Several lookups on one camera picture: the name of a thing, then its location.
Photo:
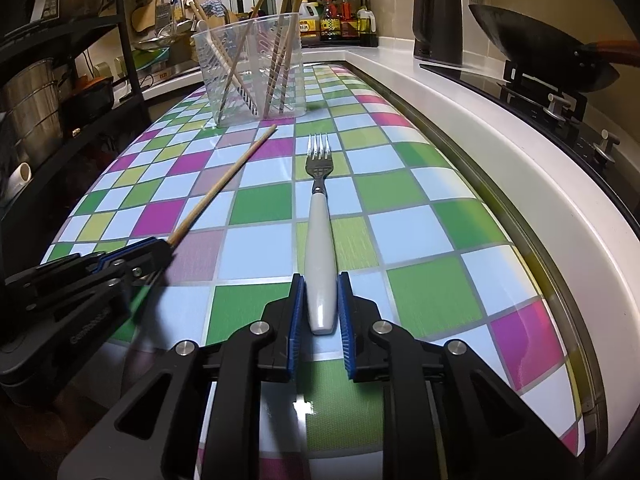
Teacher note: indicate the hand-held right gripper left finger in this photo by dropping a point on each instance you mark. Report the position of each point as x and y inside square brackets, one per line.
[296, 325]

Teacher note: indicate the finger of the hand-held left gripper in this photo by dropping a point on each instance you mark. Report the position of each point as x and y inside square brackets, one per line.
[130, 252]
[155, 262]

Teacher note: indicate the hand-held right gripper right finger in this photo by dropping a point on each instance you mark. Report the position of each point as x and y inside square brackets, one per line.
[344, 325]

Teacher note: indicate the single wooden chopstick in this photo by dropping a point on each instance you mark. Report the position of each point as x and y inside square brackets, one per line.
[225, 180]

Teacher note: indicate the clear plastic container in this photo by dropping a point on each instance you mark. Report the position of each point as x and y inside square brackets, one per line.
[250, 110]

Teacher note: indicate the checkered colourful tablecloth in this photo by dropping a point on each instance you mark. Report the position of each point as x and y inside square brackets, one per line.
[425, 240]

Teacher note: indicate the white pipe piece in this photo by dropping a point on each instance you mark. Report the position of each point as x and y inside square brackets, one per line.
[20, 177]

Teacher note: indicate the large steel pot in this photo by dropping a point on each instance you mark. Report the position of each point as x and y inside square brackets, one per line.
[30, 110]

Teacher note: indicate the black shelf rack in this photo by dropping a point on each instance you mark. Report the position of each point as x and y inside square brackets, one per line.
[127, 60]

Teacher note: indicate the green basin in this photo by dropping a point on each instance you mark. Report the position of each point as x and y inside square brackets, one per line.
[150, 58]

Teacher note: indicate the metal strainer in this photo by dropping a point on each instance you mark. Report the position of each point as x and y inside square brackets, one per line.
[152, 41]

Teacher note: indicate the white striped utensil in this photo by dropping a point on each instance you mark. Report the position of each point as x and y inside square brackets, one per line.
[225, 57]

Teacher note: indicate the wooden cutting board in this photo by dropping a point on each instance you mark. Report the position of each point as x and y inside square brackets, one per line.
[144, 17]

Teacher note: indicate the metal grater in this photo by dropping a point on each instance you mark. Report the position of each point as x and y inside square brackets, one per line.
[162, 10]

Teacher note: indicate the black stove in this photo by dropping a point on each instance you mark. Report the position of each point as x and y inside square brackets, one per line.
[475, 77]

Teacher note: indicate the yellow label jug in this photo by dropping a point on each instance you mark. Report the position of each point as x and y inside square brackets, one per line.
[307, 22]

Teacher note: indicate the dark sauce bottle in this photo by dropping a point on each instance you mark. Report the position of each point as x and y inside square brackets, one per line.
[329, 20]

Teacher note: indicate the yellow oil bottle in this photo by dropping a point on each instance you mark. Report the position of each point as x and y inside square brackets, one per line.
[366, 22]

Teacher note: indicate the metal stove knob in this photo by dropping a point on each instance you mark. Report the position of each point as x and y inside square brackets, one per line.
[557, 107]
[606, 145]

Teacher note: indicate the red sauce bottle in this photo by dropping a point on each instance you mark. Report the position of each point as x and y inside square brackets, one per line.
[347, 17]

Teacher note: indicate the black electric kettle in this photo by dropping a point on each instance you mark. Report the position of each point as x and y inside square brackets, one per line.
[437, 20]

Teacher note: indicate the black wok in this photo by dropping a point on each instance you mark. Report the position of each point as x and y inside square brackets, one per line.
[530, 35]

